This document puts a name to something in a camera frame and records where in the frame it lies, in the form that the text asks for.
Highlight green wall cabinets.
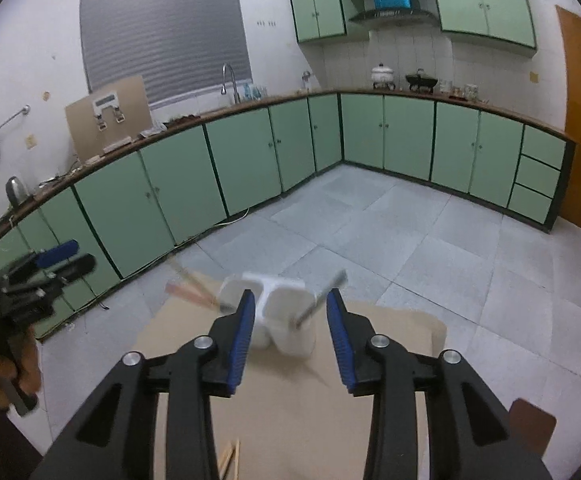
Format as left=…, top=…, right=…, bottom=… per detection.
left=284, top=0, right=539, bottom=58

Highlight bundle of wooden chopsticks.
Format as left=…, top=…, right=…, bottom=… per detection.
left=164, top=260, right=231, bottom=311

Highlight grey spoon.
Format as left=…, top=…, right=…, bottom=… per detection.
left=295, top=269, right=349, bottom=328

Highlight beige scalloped tablecloth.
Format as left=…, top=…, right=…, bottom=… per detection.
left=135, top=280, right=449, bottom=480

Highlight grey window blind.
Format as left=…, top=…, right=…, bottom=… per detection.
left=79, top=0, right=252, bottom=107

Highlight chrome towel rail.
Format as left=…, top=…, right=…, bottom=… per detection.
left=0, top=105, right=31, bottom=136

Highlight black cooking pot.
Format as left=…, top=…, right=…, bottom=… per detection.
left=405, top=69, right=440, bottom=92

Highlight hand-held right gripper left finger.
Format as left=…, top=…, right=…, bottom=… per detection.
left=30, top=288, right=257, bottom=480

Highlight chrome sink faucet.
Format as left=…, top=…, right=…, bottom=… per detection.
left=220, top=62, right=238, bottom=106

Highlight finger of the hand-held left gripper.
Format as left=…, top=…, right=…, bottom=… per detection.
left=10, top=254, right=97, bottom=306
left=5, top=239, right=80, bottom=283

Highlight green base cabinets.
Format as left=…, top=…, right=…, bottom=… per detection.
left=0, top=87, right=576, bottom=341

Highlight white cooking pot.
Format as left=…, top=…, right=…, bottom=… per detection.
left=371, top=62, right=396, bottom=90

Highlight brown wooden stool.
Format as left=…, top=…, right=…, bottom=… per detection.
left=509, top=398, right=557, bottom=457

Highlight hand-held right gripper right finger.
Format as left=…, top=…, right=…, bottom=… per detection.
left=325, top=287, right=554, bottom=480

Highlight brown water dispenser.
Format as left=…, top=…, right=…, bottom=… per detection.
left=65, top=75, right=154, bottom=158

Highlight steel electric kettle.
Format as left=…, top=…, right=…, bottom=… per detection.
left=5, top=176, right=27, bottom=208

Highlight white two-compartment utensil holder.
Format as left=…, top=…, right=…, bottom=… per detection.
left=219, top=272, right=317, bottom=358

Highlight range hood with blue film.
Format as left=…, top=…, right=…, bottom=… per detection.
left=348, top=0, right=436, bottom=26

